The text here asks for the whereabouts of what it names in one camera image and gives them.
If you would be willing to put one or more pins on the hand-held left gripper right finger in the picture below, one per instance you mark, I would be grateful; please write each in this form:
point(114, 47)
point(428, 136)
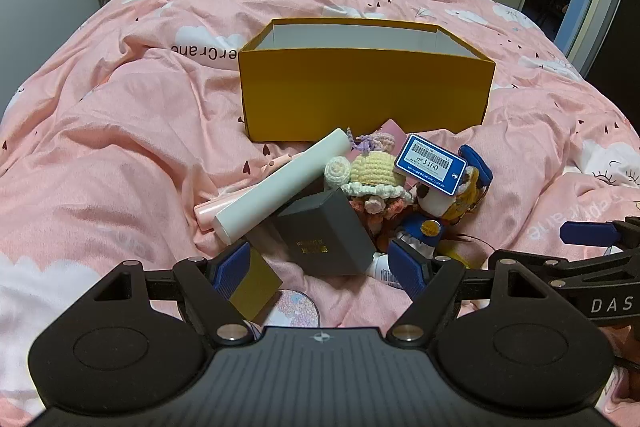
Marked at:
point(407, 269)

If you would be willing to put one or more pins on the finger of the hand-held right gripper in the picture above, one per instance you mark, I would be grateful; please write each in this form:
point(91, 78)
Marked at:
point(575, 268)
point(585, 232)

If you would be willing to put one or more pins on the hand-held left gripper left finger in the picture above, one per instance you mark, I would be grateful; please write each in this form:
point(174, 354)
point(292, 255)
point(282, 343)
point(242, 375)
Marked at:
point(234, 266)

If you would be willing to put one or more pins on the brown plush with blue cap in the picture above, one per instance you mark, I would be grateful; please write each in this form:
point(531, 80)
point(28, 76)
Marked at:
point(425, 227)

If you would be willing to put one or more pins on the pink glossy tube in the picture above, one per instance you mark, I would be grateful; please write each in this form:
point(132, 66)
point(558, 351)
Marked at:
point(205, 213)

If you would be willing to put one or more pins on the grey square box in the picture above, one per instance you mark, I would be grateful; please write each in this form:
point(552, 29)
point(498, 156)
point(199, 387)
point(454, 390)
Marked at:
point(325, 232)

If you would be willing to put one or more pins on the white cylinder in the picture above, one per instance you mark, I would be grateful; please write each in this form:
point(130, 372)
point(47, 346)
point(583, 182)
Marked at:
point(280, 187)

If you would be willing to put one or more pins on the crochet doll with flowers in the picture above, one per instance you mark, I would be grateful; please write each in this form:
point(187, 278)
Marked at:
point(372, 172)

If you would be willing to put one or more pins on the blue price tag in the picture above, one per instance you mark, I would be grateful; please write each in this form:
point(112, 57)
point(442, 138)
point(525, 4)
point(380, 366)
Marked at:
point(430, 164)

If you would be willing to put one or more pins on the yellow cardboard box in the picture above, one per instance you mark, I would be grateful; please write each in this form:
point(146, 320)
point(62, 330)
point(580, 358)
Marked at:
point(350, 97)

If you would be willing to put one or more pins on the small white bottle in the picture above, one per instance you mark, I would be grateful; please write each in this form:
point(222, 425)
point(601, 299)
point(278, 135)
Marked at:
point(379, 267)

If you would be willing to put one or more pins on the gold card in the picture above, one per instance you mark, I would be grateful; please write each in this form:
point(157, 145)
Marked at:
point(255, 287)

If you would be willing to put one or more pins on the round pink compact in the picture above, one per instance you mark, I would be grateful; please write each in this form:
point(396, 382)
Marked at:
point(295, 309)

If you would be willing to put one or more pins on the pink card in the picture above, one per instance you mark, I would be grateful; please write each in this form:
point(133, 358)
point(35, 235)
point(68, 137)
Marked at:
point(395, 131)

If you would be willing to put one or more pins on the pink cloud print blanket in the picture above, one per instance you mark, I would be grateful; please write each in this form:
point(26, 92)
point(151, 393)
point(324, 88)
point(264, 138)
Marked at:
point(125, 132)

